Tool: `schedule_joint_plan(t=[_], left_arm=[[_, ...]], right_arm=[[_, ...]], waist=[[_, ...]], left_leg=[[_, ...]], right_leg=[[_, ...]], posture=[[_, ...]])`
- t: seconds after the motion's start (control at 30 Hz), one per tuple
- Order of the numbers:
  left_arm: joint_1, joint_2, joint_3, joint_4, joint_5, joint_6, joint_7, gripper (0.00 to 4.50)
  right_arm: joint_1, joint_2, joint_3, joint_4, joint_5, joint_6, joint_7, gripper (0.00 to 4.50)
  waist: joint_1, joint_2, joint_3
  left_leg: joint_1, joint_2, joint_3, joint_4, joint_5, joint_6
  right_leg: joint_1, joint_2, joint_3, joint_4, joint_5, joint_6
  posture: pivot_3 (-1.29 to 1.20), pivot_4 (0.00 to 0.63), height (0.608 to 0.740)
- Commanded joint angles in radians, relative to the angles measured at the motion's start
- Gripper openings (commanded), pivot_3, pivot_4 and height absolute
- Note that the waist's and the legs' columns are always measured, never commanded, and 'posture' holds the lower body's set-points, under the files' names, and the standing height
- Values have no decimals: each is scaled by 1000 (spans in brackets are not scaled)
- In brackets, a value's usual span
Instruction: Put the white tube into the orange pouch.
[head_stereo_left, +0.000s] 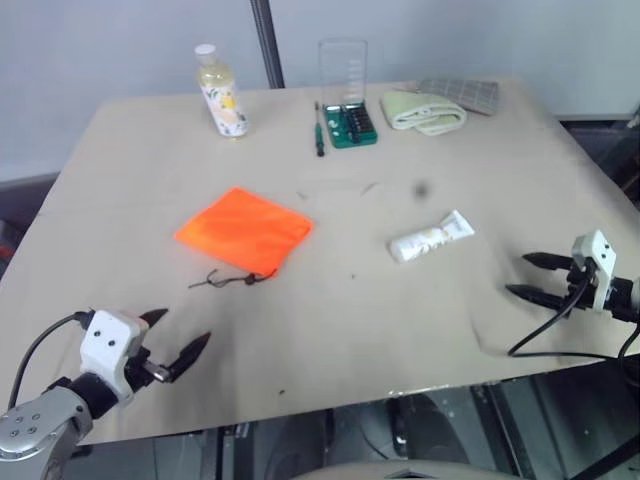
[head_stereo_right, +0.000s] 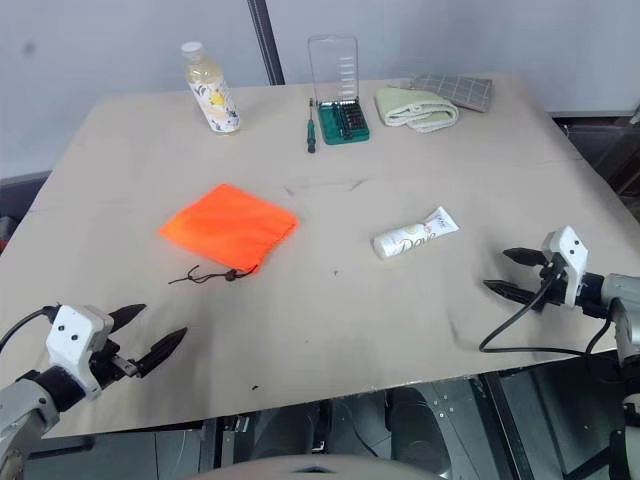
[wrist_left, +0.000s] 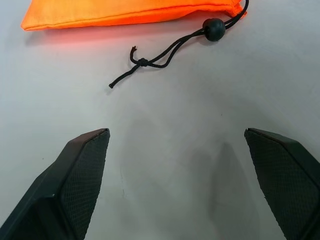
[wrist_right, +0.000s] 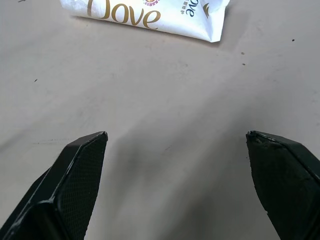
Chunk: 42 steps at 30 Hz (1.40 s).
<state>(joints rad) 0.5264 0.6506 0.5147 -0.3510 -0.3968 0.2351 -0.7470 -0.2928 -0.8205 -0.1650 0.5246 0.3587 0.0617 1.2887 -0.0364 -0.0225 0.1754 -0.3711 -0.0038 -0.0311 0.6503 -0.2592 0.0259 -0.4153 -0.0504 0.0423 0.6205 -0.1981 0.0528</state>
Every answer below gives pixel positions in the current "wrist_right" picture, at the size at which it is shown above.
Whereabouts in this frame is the white Dove soap package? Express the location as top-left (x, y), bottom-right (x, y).
top-left (59, 0), bottom-right (231, 43)

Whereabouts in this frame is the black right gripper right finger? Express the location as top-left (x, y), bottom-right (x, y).
top-left (245, 130), bottom-right (320, 240)

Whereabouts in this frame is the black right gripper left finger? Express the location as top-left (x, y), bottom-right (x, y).
top-left (0, 131), bottom-right (109, 240)

